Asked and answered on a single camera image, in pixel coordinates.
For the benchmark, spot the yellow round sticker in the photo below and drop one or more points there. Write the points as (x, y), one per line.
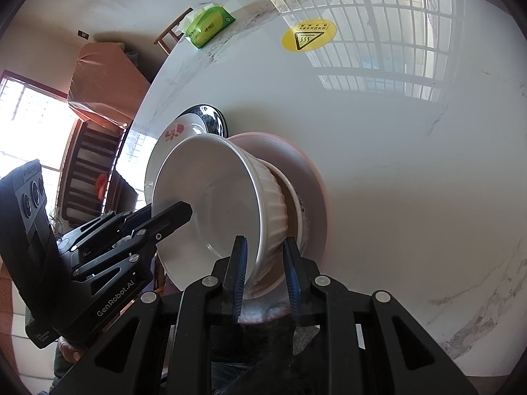
(308, 37)

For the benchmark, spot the white pink-flower plate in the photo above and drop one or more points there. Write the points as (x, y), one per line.
(177, 129)

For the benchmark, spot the dark wall switch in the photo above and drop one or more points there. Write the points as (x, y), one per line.
(83, 35)

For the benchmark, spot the blue floral plate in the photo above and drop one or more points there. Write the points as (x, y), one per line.
(210, 117)

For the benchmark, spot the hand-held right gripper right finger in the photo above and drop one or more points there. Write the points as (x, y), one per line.
(290, 273)

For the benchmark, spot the green tissue pack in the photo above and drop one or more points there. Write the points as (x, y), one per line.
(210, 26)

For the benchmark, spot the light wooden chair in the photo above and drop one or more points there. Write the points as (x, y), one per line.
(164, 39)

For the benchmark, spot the small red object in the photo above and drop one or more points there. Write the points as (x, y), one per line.
(101, 187)

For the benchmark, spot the person's left hand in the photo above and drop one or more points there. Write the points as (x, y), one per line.
(69, 347)

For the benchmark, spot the pink bowl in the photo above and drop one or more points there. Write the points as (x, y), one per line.
(313, 197)

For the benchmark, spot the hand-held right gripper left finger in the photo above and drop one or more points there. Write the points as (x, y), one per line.
(241, 267)

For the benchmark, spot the white ribbed bowl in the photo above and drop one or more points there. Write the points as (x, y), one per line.
(214, 189)

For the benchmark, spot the small wood-framed window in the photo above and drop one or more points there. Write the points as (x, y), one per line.
(33, 119)

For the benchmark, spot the dark wooden bench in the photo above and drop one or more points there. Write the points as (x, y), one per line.
(94, 152)

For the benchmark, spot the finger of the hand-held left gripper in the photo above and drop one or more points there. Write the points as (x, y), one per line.
(173, 216)
(107, 224)

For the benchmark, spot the white blue-striped bowl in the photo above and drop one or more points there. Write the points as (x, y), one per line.
(300, 214)

